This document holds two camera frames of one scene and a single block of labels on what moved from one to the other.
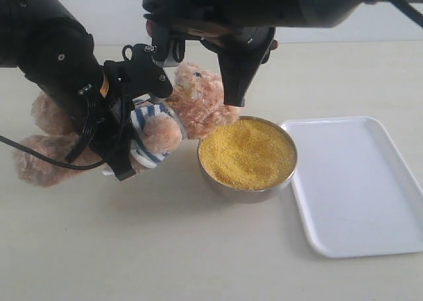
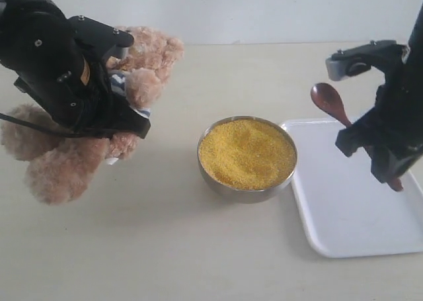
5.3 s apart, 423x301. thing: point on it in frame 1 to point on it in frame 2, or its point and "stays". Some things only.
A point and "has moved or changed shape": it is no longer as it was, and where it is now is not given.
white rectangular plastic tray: x=355 y=196 stays
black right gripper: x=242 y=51 to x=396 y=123
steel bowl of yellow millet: x=250 y=161 stays
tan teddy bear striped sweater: x=195 y=103 has moved or changed shape
